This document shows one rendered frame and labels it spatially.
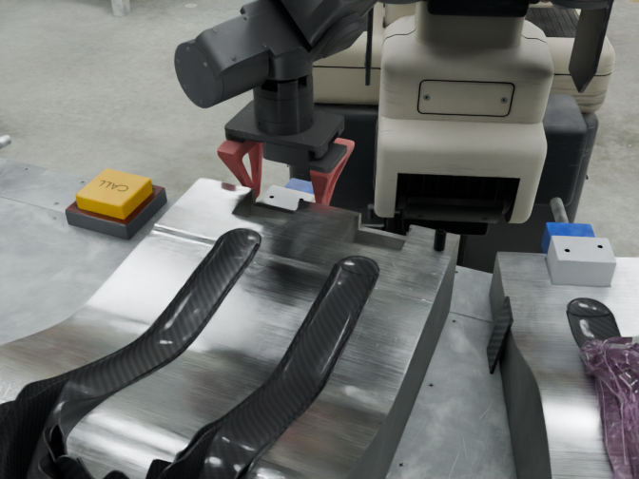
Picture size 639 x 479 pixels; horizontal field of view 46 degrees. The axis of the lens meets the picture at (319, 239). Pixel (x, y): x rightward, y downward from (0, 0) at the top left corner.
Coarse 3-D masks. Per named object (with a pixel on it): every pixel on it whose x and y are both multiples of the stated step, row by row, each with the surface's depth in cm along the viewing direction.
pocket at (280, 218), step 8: (248, 200) 72; (240, 208) 71; (248, 208) 72; (256, 208) 73; (264, 208) 72; (272, 208) 72; (280, 208) 72; (248, 216) 73; (256, 216) 73; (264, 216) 73; (272, 216) 72; (280, 216) 72; (288, 216) 72; (280, 224) 72
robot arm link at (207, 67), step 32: (256, 0) 62; (224, 32) 60; (256, 32) 61; (288, 32) 63; (352, 32) 60; (192, 64) 62; (224, 64) 59; (256, 64) 63; (192, 96) 64; (224, 96) 62
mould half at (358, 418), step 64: (192, 192) 72; (128, 256) 65; (192, 256) 64; (256, 256) 64; (320, 256) 64; (384, 256) 64; (448, 256) 64; (64, 320) 58; (128, 320) 58; (256, 320) 58; (384, 320) 58; (0, 384) 47; (192, 384) 51; (256, 384) 52; (384, 384) 53; (128, 448) 43; (320, 448) 45; (384, 448) 53
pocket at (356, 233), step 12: (360, 216) 69; (348, 228) 67; (360, 228) 70; (372, 228) 70; (348, 240) 68; (360, 240) 70; (372, 240) 70; (384, 240) 69; (396, 240) 68; (396, 252) 69
